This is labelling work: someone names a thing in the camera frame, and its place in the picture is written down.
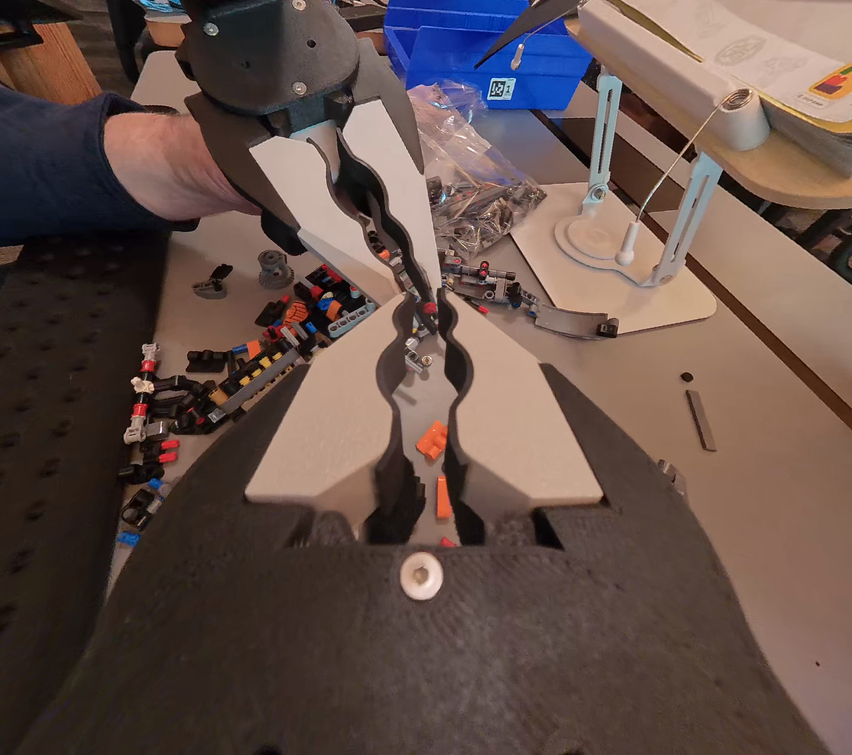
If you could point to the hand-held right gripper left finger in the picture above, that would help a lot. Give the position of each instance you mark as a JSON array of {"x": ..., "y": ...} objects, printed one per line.
[{"x": 319, "y": 435}]

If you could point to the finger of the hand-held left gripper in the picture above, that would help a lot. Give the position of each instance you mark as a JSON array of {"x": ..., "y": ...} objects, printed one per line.
[
  {"x": 299, "y": 196},
  {"x": 393, "y": 169}
]

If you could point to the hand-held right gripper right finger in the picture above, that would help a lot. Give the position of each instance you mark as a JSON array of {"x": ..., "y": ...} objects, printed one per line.
[{"x": 526, "y": 435}]

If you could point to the lego car chassis assembly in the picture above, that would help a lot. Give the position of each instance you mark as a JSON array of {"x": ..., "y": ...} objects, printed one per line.
[{"x": 339, "y": 319}]

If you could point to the lego subassembly with curved panel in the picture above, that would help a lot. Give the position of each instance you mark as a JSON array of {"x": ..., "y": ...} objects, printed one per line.
[{"x": 566, "y": 321}]

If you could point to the black lego piece red pin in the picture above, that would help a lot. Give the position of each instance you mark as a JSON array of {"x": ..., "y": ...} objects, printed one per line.
[{"x": 429, "y": 307}]

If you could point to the person's left forearm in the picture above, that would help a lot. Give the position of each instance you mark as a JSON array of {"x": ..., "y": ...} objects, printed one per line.
[{"x": 46, "y": 169}]

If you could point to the clear bag of lego pieces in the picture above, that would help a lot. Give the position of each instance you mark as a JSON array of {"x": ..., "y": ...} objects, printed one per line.
[{"x": 466, "y": 169}]

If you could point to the grey lego gear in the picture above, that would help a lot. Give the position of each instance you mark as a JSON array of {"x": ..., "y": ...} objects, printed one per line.
[{"x": 274, "y": 272}]

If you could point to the orange lego bar piece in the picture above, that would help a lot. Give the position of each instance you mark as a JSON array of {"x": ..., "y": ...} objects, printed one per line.
[{"x": 444, "y": 495}]

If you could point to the small grey lego connector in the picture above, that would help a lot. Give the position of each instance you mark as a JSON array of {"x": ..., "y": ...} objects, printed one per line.
[{"x": 416, "y": 361}]

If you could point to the lego instruction booklet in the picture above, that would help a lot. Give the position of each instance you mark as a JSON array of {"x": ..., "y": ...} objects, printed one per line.
[{"x": 732, "y": 22}]

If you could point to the person's left hand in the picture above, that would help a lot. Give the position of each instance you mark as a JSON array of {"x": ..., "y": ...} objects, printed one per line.
[{"x": 166, "y": 169}]

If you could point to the black power adapter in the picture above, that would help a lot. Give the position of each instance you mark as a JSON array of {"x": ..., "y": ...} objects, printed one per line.
[{"x": 366, "y": 19}]

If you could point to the white book stand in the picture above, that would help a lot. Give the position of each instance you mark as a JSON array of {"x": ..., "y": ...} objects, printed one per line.
[{"x": 599, "y": 295}]

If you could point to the plain blue plastic bin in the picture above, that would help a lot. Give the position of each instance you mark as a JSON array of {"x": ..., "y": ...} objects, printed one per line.
[{"x": 452, "y": 9}]

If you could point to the blue bin with tag label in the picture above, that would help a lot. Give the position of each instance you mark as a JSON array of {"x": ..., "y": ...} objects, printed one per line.
[{"x": 552, "y": 69}]

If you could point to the black chair armrest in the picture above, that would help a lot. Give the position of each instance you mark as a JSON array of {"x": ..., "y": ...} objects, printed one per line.
[{"x": 33, "y": 2}]

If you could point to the black perforated mat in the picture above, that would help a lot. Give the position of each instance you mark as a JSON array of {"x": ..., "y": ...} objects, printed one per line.
[{"x": 66, "y": 402}]

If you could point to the orange lego bracket piece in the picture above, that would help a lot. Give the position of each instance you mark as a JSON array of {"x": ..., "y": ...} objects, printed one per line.
[{"x": 432, "y": 439}]

